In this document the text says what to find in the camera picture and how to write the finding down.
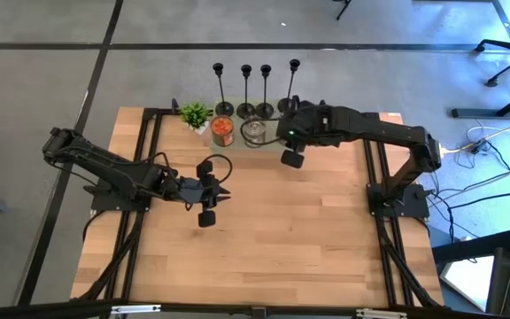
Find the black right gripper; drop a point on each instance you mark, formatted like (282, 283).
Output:
(303, 128)

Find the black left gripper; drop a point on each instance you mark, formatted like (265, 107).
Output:
(193, 192)

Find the black candle stick holder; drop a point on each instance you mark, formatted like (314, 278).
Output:
(285, 105)
(224, 108)
(245, 111)
(265, 110)

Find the glass jar with orange contents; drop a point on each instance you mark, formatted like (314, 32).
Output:
(222, 130)

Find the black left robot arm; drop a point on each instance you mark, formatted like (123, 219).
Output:
(104, 166)

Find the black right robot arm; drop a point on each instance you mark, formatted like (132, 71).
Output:
(379, 128)

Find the green perforated metal shelf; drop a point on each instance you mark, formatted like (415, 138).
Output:
(236, 144)

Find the small green potted plant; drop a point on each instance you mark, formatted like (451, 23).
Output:
(195, 114)

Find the black table clamp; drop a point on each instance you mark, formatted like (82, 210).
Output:
(174, 106)

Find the black rig crossbar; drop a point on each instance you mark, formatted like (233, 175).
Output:
(193, 310)

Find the black stand leg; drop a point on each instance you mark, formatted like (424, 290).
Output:
(344, 9)

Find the black desk foot bar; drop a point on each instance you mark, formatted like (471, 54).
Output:
(481, 113)

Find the black desk leg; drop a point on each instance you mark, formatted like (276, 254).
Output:
(467, 250)

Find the black office chair base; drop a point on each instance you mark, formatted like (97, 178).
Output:
(503, 43)

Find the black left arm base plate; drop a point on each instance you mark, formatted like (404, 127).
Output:
(104, 204)

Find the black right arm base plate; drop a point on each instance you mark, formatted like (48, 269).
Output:
(414, 208)

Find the silver crossbar bracket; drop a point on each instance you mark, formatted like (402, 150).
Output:
(381, 314)
(135, 308)

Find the black aluminium table frame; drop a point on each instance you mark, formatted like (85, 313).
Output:
(386, 266)

